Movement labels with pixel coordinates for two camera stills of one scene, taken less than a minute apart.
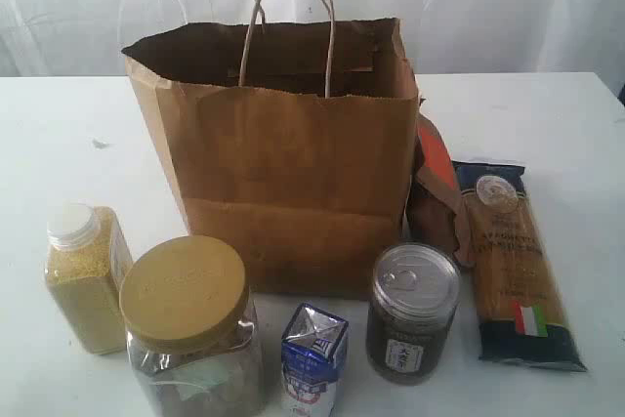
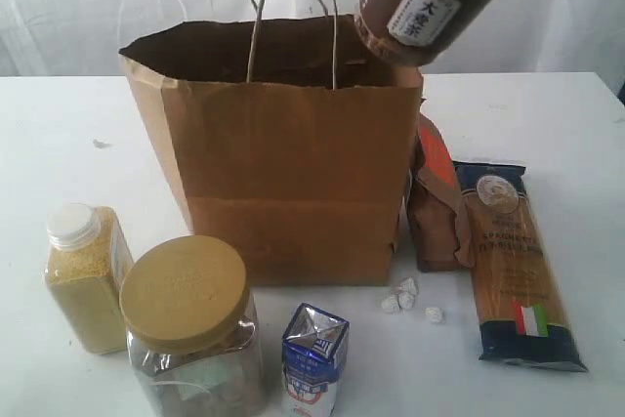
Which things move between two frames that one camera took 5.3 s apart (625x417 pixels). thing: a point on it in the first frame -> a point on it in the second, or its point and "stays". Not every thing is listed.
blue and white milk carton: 312,354 stays
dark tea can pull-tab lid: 413,303 -> 412,1
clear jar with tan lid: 190,330 stays
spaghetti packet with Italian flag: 521,322 stays
